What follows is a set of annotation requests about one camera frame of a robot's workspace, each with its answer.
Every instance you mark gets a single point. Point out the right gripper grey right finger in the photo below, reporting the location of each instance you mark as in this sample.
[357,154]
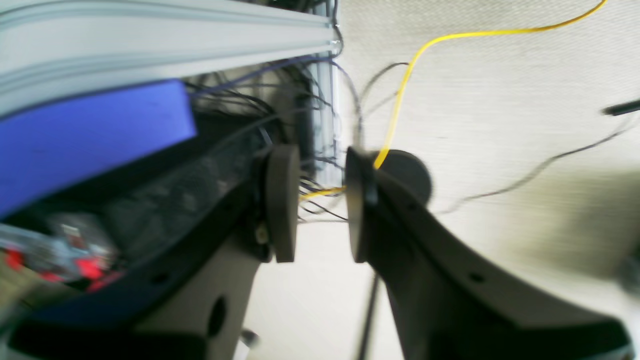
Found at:
[451,303]

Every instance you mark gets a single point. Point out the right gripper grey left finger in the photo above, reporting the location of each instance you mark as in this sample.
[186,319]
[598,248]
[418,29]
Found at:
[188,302]

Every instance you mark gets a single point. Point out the black computer tower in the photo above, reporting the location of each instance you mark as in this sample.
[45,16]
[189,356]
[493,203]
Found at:
[123,216]

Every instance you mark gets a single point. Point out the black round stand base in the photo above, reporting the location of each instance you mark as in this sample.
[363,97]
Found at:
[410,172]

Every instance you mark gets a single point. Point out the aluminium table leg profile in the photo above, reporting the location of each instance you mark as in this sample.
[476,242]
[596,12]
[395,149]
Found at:
[327,130]

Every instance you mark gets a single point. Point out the blue foam block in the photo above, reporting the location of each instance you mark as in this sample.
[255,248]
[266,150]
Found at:
[55,146]

